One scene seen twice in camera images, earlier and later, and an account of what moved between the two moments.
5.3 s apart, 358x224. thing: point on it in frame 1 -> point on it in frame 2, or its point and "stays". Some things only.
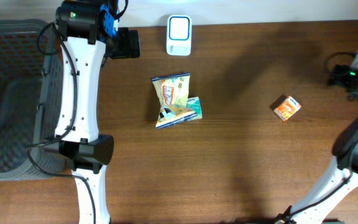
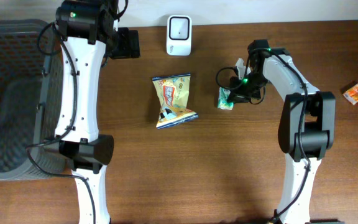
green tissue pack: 194,104 -> 222,102
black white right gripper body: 355,80 -> 250,88
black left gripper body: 125,46 stays
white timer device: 179,35 stays
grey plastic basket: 21,73 stays
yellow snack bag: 173,91 stays
